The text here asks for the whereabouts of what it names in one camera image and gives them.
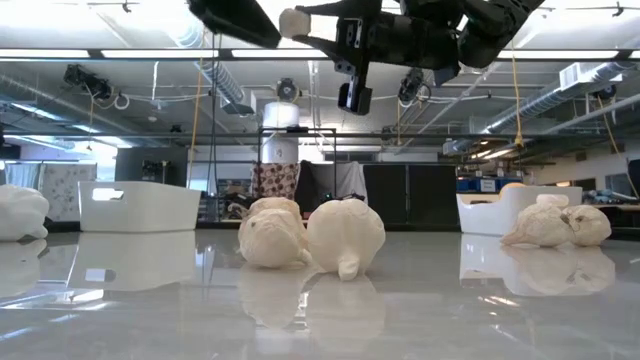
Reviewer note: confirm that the white cylinder tank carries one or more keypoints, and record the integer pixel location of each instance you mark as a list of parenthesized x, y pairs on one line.
[(280, 117)]

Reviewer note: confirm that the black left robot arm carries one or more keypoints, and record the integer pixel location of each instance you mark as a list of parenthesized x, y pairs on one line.
[(235, 20)]

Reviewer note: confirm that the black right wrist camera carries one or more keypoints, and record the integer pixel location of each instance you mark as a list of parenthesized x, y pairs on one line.
[(355, 97)]

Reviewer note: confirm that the dark grey cabinet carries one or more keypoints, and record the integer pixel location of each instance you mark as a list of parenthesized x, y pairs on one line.
[(130, 165)]

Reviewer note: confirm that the black ceiling device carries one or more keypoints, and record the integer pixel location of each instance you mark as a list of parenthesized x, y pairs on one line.
[(411, 85), (287, 90), (87, 80)]

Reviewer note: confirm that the patterned white curtain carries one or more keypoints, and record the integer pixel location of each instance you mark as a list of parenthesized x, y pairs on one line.
[(65, 190)]

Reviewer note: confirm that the black cabinet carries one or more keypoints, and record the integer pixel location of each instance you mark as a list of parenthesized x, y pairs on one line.
[(430, 195)]

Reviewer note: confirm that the white cloth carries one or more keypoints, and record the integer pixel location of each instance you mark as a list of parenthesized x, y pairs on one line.
[(345, 175)]

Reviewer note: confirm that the large white garlic bulb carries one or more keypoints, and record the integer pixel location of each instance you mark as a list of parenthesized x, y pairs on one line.
[(20, 212)]

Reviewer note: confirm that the corrugated silver ceiling duct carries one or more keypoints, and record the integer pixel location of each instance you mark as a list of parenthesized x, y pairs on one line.
[(222, 82)]

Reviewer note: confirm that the long ceiling light strip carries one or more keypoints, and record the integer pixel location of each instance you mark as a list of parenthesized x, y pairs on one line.
[(150, 53)]

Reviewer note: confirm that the blue storage bins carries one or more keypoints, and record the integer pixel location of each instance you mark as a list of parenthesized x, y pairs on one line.
[(470, 185)]

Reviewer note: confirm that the white plastic basket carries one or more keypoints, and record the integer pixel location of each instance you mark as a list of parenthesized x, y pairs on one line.
[(485, 217), (150, 210)]

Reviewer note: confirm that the silver air duct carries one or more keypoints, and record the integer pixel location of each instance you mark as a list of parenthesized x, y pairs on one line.
[(550, 95)]

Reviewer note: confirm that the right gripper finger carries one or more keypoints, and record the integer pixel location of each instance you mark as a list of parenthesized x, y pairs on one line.
[(340, 52), (350, 7)]

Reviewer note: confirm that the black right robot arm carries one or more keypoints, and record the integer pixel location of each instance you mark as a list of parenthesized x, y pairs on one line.
[(500, 25)]

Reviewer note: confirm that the brown patterned cloth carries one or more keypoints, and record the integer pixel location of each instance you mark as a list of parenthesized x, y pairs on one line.
[(275, 180)]

